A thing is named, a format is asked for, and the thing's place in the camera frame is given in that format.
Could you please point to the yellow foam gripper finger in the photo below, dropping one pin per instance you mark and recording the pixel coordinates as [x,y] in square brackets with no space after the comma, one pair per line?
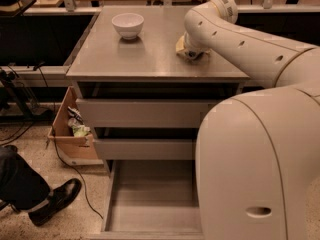
[182,46]

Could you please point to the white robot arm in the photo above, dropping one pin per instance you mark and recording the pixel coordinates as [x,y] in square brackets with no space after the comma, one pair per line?
[256,153]

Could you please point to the grey drawer cabinet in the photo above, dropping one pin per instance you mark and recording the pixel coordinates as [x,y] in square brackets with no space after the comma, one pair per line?
[148,68]

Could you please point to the grey top drawer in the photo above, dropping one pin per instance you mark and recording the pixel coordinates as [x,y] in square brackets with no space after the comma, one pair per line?
[144,113]

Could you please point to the grey middle drawer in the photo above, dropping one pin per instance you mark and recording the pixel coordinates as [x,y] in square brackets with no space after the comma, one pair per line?
[145,149]

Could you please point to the grey open bottom drawer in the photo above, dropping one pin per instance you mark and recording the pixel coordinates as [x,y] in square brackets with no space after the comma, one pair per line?
[151,200]

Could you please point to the white ceramic bowl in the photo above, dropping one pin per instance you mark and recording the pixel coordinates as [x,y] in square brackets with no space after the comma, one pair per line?
[128,25]

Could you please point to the crumpled trash in box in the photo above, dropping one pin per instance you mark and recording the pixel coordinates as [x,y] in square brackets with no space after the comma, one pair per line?
[76,123]

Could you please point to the cardboard box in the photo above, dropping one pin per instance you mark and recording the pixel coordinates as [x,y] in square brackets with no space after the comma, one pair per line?
[73,150]

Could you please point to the black stand at left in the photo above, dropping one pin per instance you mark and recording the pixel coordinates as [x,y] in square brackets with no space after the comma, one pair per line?
[24,99]

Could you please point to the black leather shoe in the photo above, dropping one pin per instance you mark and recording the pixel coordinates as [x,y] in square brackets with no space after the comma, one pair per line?
[60,199]

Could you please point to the dark trouser leg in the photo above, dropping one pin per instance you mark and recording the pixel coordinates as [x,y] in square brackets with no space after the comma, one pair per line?
[21,186]

